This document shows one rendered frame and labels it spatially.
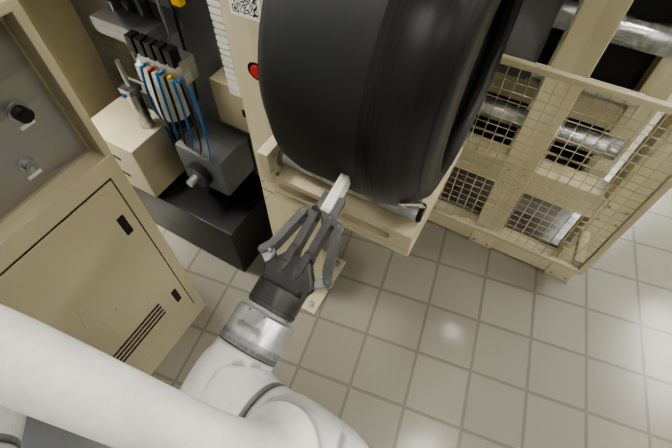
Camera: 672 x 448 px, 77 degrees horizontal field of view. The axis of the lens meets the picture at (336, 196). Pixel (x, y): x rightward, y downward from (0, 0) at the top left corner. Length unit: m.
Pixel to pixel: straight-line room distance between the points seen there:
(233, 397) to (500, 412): 1.29
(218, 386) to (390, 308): 1.24
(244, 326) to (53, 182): 0.65
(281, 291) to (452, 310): 1.27
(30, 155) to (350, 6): 0.75
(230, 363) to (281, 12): 0.46
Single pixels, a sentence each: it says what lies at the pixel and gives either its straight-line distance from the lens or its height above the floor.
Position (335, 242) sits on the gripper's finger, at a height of 1.08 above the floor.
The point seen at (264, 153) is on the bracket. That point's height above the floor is 0.95.
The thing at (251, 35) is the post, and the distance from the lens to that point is 0.91.
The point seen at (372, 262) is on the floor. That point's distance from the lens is 1.84.
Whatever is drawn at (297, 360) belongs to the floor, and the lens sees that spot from 1.69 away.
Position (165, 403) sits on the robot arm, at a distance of 0.41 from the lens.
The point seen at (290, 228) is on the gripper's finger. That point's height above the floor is 1.08.
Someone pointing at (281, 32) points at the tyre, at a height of 1.31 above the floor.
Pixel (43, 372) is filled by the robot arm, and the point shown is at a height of 1.30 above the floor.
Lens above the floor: 1.62
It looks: 53 degrees down
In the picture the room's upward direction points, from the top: straight up
